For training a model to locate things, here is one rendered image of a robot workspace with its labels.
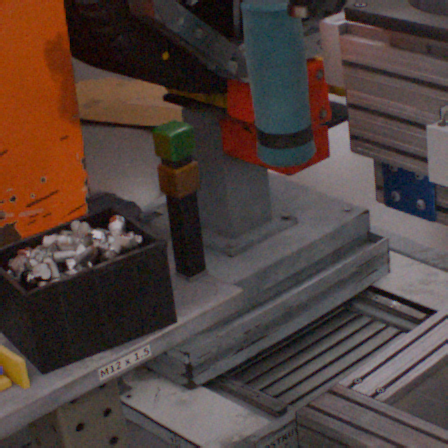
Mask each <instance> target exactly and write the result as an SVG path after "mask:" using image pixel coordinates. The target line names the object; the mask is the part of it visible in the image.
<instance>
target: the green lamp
mask: <svg viewBox="0 0 448 448"><path fill-rule="evenodd" d="M153 137H154V139H153V144H154V151H155V155H156V156H157V157H159V158H162V159H165V160H167V161H171V162H178V161H180V160H182V159H184V158H186V157H189V156H191V155H193V154H195V153H196V147H195V139H194V129H193V126H192V125H191V124H188V123H186V124H185V123H182V122H179V121H176V120H175V121H171V122H169V123H166V124H164V125H161V126H159V127H157V128H155V129H154V130H153Z"/></svg>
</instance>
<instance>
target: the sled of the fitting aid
mask: <svg viewBox="0 0 448 448"><path fill-rule="evenodd" d="M390 272H391V271H390V252H389V237H388V236H385V235H382V234H380V233H377V232H374V231H371V230H369V231H367V232H366V233H365V234H363V235H361V236H359V237H357V238H356V239H354V240H352V241H350V243H348V244H347V245H345V246H343V247H341V248H339V249H338V250H336V251H334V252H332V253H330V254H329V255H327V256H325V257H323V258H321V259H320V260H318V261H316V262H314V263H312V264H311V265H309V266H307V267H305V268H303V270H301V271H300V272H298V273H296V274H293V275H291V276H290V277H288V278H286V279H284V280H282V281H281V282H279V283H277V284H275V285H273V286H272V287H270V288H268V289H266V290H264V291H263V292H260V293H258V294H256V295H254V297H252V298H251V299H249V300H247V301H245V306H246V307H245V309H244V310H242V311H241V312H239V313H237V314H235V315H233V316H232V317H229V318H227V319H225V320H223V321H222V322H220V323H218V324H216V325H214V326H213V327H211V328H209V329H207V330H205V331H204V332H202V333H200V334H198V335H197V336H195V337H193V338H191V339H189V340H188V341H187V340H186V341H183V342H181V343H179V344H178V345H176V346H174V347H172V348H170V349H169V350H167V351H165V352H163V353H161V354H160V355H159V356H157V357H155V358H152V359H150V360H148V361H146V362H145V363H143V365H145V366H147V367H149V368H150V369H152V370H154V371H156V372H158V373H160V374H161V375H163V376H165V377H167V378H169V379H170V380H172V381H174V382H176V383H178V384H179V385H181V386H183V387H185V388H187V389H188V390H190V391H191V390H193V389H195V388H196V387H198V386H200V385H201V384H203V383H205V382H206V381H208V380H210V379H213V378H215V377H217V376H218V375H220V374H222V373H223V372H225V371H227V370H228V369H230V368H232V367H234V366H235V365H238V364H240V363H241V362H243V361H245V360H246V359H248V358H250V357H251V356H253V355H255V354H257V353H258V352H260V351H262V350H263V349H265V348H267V347H268V346H270V345H272V344H273V343H275V342H277V341H279V340H280V339H282V338H284V337H285V336H288V335H290V334H291V333H293V332H295V331H296V330H298V329H300V328H302V327H303V326H305V325H307V324H308V323H310V322H312V321H313V320H315V319H317V318H319V317H320V316H322V315H324V314H325V313H327V312H329V311H330V310H332V308H334V307H335V306H337V305H339V304H341V303H342V302H344V301H346V300H347V299H349V298H351V297H352V296H354V295H356V294H357V293H359V292H361V291H363V290H364V289H366V288H368V287H369V286H371V285H373V284H374V283H376V282H377V281H378V279H380V278H382V277H384V276H385V275H387V274H388V273H390Z"/></svg>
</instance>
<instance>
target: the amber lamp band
mask: <svg viewBox="0 0 448 448"><path fill-rule="evenodd" d="M157 174H158V181H159V188H160V191H161V192H162V193H164V194H167V195H169V196H172V197H175V198H178V199H180V198H183V197H185V196H187V195H189V194H191V193H193V192H195V191H197V190H199V189H200V180H199V171H198V164H197V162H196V161H193V160H192V162H191V163H189V164H186V165H184V166H182V167H180V168H178V169H174V168H171V167H167V166H165V165H162V164H161V163H160V164H158V165H157Z"/></svg>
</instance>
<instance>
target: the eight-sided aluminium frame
mask: <svg viewBox="0 0 448 448"><path fill-rule="evenodd" d="M360 1H362V0H318V2H319V12H320V13H319V14H318V15H316V16H313V17H310V18H309V19H308V20H307V21H305V22H302V25H303V33H304V41H305V51H306V59H308V58H310V57H313V56H315V55H320V54H322V40H321V37H320V27H319V21H320V20H323V19H325V18H327V17H332V16H334V15H336V14H338V13H341V12H343V11H344V8H345V7H346V6H348V5H350V4H352V3H357V2H360ZM128 2H129V8H130V13H131V14H133V15H135V16H136V17H137V18H139V19H138V20H139V22H140V23H141V22H144V23H146V24H147V25H148V26H150V27H151V28H152V29H154V30H155V31H158V32H159V33H160V34H162V35H163V36H164V37H166V38H167V40H169V41H171V42H172V43H174V44H175V45H176V46H178V47H179V48H180V49H182V50H183V51H184V52H187V53H188V54H190V55H191V56H192V57H194V58H195V59H196V60H198V61H199V62H200V63H202V64H203V65H204V66H206V67H207V69H209V70H212V71H214V72H215V73H216V74H217V75H219V76H221V77H225V78H229V79H232V80H237V81H240V82H244V83H247V82H249V74H248V68H247V61H246V59H245V49H244V44H242V45H240V46H237V47H236V46H234V45H233V44H232V43H231V42H229V41H228V40H227V39H226V38H224V37H223V36H222V35H220V34H219V33H217V32H215V31H214V30H213V29H212V28H210V27H209V26H208V25H207V24H205V23H204V22H203V21H201V20H200V19H199V18H198V17H196V16H195V15H194V14H193V13H191V12H190V11H188V10H186V9H185V8H184V7H183V6H181V5H180V4H179V3H178V2H175V0H128Z"/></svg>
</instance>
